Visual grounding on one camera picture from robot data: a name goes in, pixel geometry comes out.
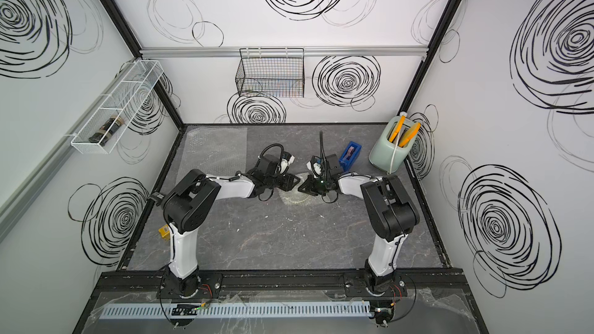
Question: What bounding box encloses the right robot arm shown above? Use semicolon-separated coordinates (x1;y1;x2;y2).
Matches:
298;155;420;295

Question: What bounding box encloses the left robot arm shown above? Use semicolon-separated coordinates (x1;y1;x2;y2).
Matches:
150;152;300;298

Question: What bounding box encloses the blue tape dispenser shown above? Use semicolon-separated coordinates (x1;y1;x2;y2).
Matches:
339;142;362;173

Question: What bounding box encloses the mint green toaster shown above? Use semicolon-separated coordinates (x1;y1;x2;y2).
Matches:
369;112;420;174

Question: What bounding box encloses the small black box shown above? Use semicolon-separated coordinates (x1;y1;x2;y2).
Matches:
149;192;165;207

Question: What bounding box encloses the yellow block with black cap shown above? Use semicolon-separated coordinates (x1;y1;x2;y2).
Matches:
158;225;171;241

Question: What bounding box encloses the dark bottle in shelf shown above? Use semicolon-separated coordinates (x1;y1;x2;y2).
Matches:
88;116;124;146

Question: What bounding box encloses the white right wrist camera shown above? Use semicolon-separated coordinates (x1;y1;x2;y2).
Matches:
306;156;325;177

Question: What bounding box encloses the white toaster power cable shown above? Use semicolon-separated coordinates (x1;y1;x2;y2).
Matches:
387;110;409;180

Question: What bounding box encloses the black wire wall basket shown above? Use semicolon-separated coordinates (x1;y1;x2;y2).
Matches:
235;56;306;98

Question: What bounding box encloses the white slotted cable duct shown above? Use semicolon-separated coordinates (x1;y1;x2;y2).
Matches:
99;301;373;320

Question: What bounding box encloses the white wire wall shelf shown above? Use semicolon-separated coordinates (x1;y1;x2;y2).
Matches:
71;60;164;155

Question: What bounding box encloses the horizontal aluminium wall rail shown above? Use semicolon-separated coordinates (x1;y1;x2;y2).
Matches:
140;45;428;59

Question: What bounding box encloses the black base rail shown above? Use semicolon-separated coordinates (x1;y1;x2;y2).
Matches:
91;268;469;299

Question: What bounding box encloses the left wall aluminium rail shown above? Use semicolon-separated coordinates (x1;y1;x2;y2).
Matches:
1;57;141;242

